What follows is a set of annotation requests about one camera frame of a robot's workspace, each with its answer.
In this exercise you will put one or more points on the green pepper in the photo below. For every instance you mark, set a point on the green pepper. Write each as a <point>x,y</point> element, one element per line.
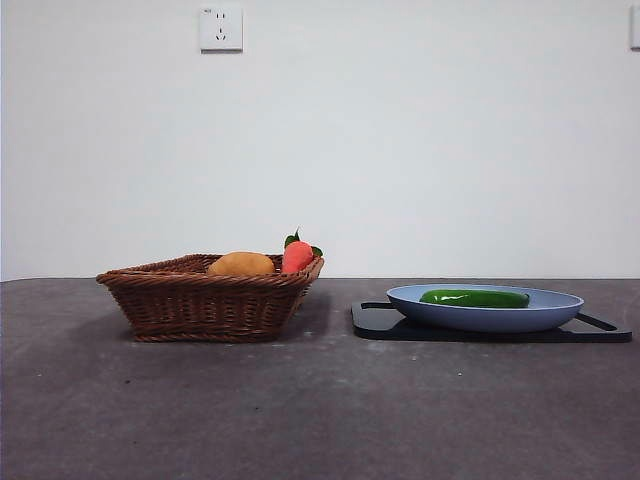
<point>475,299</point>

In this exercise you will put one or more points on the blue round plate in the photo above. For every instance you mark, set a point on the blue round plate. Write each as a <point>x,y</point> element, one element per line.
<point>480,319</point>

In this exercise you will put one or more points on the red carrot with green leaves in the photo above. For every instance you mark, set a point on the red carrot with green leaves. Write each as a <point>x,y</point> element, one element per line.
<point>296,256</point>

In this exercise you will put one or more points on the yellow-brown potato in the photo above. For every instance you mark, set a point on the yellow-brown potato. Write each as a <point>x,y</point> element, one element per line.
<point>241,263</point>

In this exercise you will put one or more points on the black cutting board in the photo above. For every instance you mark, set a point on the black cutting board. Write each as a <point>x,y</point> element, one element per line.
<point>375,325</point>

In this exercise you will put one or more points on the brown wicker basket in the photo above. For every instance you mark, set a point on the brown wicker basket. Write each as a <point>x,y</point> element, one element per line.
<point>200,305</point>

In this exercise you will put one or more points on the white wall socket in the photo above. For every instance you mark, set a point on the white wall socket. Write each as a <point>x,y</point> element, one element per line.
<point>221,29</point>

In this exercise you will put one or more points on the white wall plate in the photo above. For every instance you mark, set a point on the white wall plate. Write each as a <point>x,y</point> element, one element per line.
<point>635,27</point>

